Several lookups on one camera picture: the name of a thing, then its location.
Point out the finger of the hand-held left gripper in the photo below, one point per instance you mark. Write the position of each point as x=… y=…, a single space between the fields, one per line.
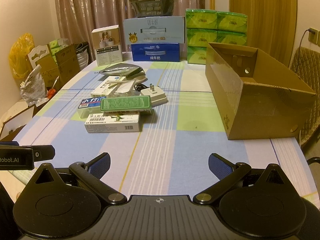
x=43 y=153
x=8 y=143

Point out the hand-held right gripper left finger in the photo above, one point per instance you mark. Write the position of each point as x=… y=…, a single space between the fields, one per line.
x=100 y=165

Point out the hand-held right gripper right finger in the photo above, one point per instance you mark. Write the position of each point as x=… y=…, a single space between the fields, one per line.
x=220 y=166

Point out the white box green print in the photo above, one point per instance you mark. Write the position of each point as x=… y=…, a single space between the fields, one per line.
x=112 y=125

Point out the clear plastic box blue label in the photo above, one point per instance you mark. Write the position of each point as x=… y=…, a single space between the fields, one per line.
x=88 y=105

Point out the green rectangular box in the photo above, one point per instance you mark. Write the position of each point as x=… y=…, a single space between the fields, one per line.
x=125 y=103

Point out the brown cardboard box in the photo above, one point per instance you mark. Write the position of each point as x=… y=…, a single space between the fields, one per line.
x=262 y=110

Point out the white medicine box blue dot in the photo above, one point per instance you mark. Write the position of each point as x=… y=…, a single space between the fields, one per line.
x=105 y=88

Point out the white power adapter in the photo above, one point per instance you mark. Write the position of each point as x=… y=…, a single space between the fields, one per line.
x=156 y=97

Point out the beige plastic spoon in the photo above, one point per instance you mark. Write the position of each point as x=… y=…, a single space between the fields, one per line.
x=140 y=78

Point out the silver foil pouch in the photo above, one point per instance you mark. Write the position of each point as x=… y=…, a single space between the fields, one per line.
x=117 y=70

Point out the desktop with plaid tablecloth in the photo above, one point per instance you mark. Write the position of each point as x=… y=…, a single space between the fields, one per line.
x=187 y=105

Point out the flat cardboard sheet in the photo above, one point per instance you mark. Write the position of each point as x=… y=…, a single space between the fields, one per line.
x=15 y=125

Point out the white printed plastic bag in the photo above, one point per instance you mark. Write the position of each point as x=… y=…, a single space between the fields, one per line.
x=31 y=87

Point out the yellow plastic bag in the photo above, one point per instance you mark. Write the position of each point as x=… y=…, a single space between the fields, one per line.
x=20 y=55

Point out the white cardboard hanger package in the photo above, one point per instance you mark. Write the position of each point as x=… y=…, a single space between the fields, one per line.
x=37 y=52

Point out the brown cardboard carton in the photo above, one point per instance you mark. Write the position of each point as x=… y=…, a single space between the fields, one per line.
x=67 y=60

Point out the small green tissue pack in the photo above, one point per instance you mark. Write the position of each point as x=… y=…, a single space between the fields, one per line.
x=56 y=45

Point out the white appliance product box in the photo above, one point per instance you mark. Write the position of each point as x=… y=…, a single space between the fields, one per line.
x=107 y=50

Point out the dark blue milk carton box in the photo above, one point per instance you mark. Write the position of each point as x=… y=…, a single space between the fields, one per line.
x=155 y=57

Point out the chair with quilted cushion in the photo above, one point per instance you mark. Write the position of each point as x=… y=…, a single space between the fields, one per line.
x=305 y=62

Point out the light blue milk carton box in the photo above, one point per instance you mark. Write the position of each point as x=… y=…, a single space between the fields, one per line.
x=155 y=38

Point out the stack of green tissue packs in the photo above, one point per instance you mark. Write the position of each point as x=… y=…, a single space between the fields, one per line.
x=202 y=20

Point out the brown curtain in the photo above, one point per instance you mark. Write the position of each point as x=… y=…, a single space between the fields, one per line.
x=100 y=5

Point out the wooden pole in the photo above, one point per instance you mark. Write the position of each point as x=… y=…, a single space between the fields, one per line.
x=212 y=2

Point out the wooden door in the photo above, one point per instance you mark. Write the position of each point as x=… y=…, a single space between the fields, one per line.
x=262 y=0

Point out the wall socket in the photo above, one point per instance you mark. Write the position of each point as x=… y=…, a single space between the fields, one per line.
x=315 y=36

